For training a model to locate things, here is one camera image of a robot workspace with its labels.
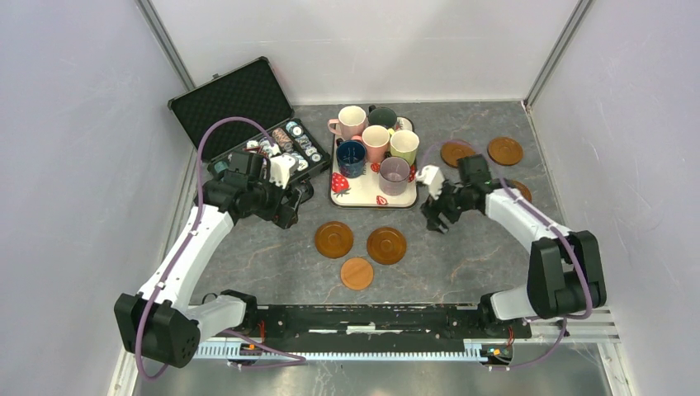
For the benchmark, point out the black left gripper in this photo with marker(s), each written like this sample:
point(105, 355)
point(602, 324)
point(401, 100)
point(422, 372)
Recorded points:
point(279, 214)

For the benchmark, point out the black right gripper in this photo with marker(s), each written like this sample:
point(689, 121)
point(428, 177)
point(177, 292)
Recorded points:
point(432, 209)

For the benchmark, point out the dark brown wooden coaster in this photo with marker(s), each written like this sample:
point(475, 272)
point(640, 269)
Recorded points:
point(334, 239)
point(505, 151)
point(525, 192)
point(454, 150)
point(386, 245)

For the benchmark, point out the purple glass mug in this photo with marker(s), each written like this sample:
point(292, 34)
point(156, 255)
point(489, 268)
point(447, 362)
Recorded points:
point(394, 176)

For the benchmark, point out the black poker chip case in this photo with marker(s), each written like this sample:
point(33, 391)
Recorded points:
point(252, 91)

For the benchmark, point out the strawberry pattern white tray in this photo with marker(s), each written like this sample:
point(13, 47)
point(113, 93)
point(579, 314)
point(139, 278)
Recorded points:
point(364, 191)

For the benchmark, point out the light brown wooden coaster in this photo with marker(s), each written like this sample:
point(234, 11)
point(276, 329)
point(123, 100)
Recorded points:
point(357, 273)

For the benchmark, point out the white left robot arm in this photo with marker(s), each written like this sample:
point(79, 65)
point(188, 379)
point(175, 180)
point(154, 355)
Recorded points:
point(157, 323)

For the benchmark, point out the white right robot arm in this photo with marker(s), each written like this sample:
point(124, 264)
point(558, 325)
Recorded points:
point(565, 274)

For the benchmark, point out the light green cup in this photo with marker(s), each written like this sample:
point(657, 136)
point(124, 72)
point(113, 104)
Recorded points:
point(404, 144)

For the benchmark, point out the pink cup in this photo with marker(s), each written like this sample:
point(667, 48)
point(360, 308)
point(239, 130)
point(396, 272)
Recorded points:
point(376, 140)

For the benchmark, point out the dark blue mug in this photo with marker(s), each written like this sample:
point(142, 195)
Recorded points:
point(351, 158)

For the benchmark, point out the dark green mug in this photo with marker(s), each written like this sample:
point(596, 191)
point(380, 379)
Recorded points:
point(383, 116)

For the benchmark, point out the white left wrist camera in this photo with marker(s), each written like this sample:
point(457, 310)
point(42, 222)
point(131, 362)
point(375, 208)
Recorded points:
point(281, 168)

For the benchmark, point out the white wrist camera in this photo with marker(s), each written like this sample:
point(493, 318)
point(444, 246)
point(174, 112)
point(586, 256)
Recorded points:
point(431, 176)
point(281, 168)

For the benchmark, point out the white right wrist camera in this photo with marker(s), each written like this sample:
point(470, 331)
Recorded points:
point(431, 176)

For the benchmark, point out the pink mug with handle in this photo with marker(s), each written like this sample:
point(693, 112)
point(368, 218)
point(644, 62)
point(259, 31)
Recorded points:
point(351, 121)

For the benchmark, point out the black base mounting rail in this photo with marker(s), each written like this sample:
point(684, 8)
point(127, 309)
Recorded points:
point(365, 328)

